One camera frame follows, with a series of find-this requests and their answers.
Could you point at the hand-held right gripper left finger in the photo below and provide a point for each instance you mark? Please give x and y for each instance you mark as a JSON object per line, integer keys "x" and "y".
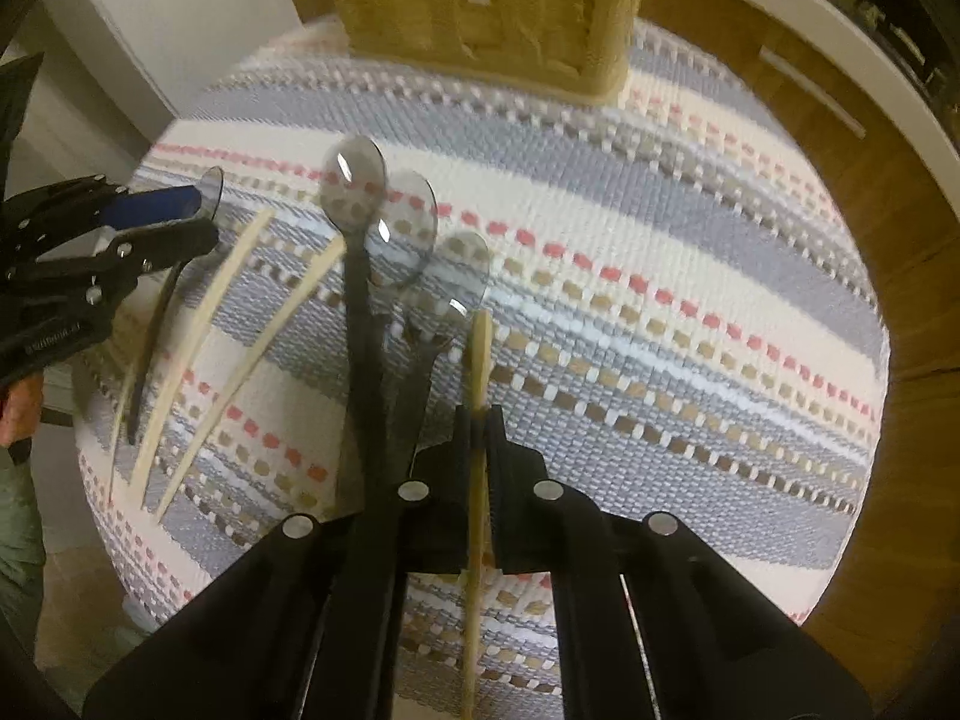
{"x": 442, "y": 517}

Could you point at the tan plastic utensil basket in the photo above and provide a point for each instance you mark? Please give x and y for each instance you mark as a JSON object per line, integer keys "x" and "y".
{"x": 420, "y": 7}

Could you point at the clear plastic spoon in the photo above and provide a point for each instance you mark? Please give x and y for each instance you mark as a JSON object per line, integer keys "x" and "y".
{"x": 166, "y": 300}
{"x": 409, "y": 225}
{"x": 360, "y": 300}
{"x": 457, "y": 262}

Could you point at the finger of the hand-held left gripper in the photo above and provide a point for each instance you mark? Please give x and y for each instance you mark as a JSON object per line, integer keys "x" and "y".
{"x": 161, "y": 202}
{"x": 169, "y": 247}

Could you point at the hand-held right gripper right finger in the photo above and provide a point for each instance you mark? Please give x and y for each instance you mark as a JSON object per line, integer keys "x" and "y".
{"x": 525, "y": 525}

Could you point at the person's green clothing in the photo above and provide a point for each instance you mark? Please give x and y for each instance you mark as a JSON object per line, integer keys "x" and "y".
{"x": 16, "y": 532}

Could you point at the white kitchen countertop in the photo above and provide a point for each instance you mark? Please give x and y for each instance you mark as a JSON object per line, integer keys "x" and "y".
{"x": 825, "y": 22}

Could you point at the striped woven table mat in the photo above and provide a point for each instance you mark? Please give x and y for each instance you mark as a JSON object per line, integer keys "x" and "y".
{"x": 675, "y": 202}

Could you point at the wooden chopstick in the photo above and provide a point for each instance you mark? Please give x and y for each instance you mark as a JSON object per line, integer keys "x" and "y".
{"x": 124, "y": 427}
{"x": 480, "y": 360}
{"x": 251, "y": 371}
{"x": 204, "y": 330}

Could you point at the person's left hand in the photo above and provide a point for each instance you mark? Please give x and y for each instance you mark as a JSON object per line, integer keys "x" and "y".
{"x": 16, "y": 412}

